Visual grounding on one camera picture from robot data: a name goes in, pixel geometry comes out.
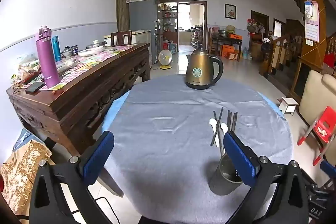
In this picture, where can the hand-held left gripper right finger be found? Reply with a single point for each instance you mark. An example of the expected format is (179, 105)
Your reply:
(237, 157)

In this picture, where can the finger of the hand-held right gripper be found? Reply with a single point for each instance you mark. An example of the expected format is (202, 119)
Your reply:
(327, 168)
(316, 211)

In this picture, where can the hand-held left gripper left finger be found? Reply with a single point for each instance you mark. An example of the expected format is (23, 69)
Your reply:
(97, 155)

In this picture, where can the metal utensil holder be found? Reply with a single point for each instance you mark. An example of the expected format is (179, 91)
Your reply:
(220, 182)

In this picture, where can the white ceramic spoon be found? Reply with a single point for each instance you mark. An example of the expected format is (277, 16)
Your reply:
(223, 126)
(213, 122)

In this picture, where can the red plastic chair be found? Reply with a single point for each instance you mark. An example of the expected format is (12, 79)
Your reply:
(324, 125)

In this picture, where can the light blue under cloth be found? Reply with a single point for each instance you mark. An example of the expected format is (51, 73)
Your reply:
(110, 113)

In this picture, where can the carved wooden sideboard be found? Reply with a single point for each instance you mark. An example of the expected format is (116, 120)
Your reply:
(78, 100)

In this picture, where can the grey tablecloth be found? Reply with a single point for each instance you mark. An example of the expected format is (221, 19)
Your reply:
(162, 140)

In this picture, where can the small white stool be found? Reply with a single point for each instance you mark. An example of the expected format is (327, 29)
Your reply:
(288, 104)

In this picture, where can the cream leather armchair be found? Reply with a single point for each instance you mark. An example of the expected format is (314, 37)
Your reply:
(312, 92)

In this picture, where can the black smartphone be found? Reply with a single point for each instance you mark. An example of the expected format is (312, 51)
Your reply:
(35, 87)

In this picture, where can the gold electric kettle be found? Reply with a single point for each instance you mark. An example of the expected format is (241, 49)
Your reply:
(199, 71)

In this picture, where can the rolled plastic bag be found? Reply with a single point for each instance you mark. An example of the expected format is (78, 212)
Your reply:
(67, 66)

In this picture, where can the pink checked table cover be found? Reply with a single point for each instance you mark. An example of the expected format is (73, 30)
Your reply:
(89, 61)

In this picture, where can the blue water jug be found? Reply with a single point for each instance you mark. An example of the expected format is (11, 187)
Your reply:
(172, 48)
(245, 54)

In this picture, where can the white bowl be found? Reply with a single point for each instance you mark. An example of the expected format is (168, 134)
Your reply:
(90, 52)

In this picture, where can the purple water bottle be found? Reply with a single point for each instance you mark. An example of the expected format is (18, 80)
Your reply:
(47, 61)

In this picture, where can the dark glass jar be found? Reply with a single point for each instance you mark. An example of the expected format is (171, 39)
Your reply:
(74, 50)

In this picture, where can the small lidded pot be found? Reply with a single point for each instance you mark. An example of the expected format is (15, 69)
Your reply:
(67, 52)

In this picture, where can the pile of packets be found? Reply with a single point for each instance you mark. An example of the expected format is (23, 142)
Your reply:
(26, 70)

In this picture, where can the metal pot lid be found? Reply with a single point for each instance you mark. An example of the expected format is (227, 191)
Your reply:
(96, 44)

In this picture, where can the wooden stair railing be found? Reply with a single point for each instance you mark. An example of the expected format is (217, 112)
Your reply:
(278, 50)

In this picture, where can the teal water bottle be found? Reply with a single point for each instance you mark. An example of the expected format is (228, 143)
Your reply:
(56, 49)

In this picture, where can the dark wooden table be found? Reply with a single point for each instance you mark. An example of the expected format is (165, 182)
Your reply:
(225, 39)

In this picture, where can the small floor fan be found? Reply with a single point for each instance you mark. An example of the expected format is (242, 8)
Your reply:
(165, 58)

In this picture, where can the wooden chair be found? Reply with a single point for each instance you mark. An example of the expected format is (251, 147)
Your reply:
(121, 37)

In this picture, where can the flat orange box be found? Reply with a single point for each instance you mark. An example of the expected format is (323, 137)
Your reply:
(234, 36)

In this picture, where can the metal basin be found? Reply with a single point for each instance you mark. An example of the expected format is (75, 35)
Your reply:
(222, 33)

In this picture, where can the white chest freezer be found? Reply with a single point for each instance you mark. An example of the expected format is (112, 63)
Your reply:
(140, 36)

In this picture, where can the hanging bags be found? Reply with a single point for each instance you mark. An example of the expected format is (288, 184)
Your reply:
(255, 26)

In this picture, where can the grey refrigerator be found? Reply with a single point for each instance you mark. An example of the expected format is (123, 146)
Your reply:
(141, 16)

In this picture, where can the glass display cabinet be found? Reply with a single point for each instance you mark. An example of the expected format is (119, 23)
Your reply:
(168, 19)

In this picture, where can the framed wall picture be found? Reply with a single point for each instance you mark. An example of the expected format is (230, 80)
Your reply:
(230, 11)

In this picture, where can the pink wall calendar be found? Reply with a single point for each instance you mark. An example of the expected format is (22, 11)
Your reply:
(311, 22)

